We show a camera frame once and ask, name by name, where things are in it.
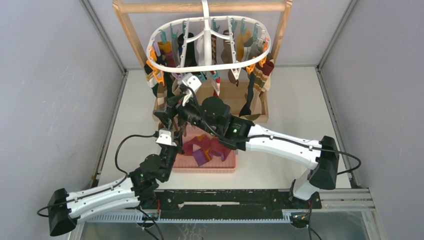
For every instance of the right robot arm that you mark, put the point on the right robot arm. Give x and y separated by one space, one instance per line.
319 157

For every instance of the maroon yellow purple sock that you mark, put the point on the maroon yellow purple sock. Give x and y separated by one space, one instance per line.
199 148

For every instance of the maroon purple striped sock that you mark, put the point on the maroon purple striped sock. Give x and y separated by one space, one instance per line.
216 149

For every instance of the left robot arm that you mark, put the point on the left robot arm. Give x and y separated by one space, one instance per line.
65 210

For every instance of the red sock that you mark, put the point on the red sock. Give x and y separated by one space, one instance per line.
216 86

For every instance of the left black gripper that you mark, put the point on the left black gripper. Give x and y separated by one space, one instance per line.
178 139

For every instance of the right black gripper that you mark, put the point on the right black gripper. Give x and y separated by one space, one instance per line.
173 107

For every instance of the black sock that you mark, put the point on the black sock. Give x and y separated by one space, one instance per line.
246 109

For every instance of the white oval clip hanger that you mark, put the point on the white oval clip hanger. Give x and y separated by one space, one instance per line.
195 54

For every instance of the brown white striped sock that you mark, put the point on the brown white striped sock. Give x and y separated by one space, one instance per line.
164 91

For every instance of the pink perforated plastic basket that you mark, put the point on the pink perforated plastic basket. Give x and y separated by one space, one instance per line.
187 164

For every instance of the brown argyle sock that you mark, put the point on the brown argyle sock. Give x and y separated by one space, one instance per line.
214 49

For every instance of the white green sock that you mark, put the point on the white green sock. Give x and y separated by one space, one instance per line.
151 80

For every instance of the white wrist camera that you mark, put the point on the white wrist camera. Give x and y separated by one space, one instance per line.
189 85
165 137

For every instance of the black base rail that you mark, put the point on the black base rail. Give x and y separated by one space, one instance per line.
226 204

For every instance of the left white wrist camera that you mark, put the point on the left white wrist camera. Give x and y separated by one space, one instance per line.
165 137

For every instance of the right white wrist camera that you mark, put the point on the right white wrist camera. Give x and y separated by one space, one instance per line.
189 85

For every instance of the wooden hanger rack frame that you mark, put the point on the wooden hanger rack frame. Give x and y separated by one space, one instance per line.
233 91

